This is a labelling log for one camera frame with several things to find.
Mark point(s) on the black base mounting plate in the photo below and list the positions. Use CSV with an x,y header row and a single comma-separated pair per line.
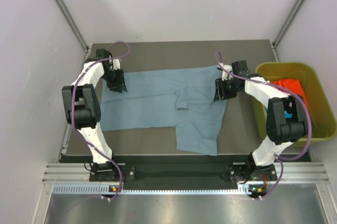
x,y
181,172

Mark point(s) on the aluminium frame rail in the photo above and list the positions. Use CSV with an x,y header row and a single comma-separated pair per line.
x,y
293,173

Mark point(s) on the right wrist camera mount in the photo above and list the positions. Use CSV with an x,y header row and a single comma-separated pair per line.
x,y
226,70

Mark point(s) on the aluminium corner post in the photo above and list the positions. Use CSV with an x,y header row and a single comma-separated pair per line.
x,y
286,25
71,23

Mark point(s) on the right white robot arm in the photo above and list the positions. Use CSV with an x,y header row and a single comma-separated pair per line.
x,y
280,132

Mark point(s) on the right aluminium corner post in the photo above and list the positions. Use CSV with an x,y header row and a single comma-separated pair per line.
x,y
286,25

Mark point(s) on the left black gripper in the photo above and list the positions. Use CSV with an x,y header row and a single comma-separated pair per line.
x,y
114,86

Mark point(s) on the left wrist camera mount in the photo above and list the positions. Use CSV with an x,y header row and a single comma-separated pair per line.
x,y
115,64

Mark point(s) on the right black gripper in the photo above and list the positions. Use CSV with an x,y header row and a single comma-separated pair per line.
x,y
220,93

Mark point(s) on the bright blue t shirt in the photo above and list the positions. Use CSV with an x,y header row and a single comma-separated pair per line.
x,y
288,115

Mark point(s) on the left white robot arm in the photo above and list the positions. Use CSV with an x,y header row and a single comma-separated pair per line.
x,y
82,108

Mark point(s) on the olive green plastic bin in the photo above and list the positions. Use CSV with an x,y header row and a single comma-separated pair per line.
x,y
322,117

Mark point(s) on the left aluminium corner post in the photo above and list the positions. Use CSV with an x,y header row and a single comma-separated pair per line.
x,y
71,23

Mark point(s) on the orange t shirt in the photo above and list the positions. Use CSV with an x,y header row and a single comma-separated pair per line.
x,y
292,85

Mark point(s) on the slotted grey cable duct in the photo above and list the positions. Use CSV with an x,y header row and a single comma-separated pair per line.
x,y
106,189

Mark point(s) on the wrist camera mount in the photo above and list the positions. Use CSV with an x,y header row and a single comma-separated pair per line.
x,y
226,70
115,64

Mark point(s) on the light blue t shirt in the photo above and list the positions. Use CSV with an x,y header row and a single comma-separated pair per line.
x,y
179,98

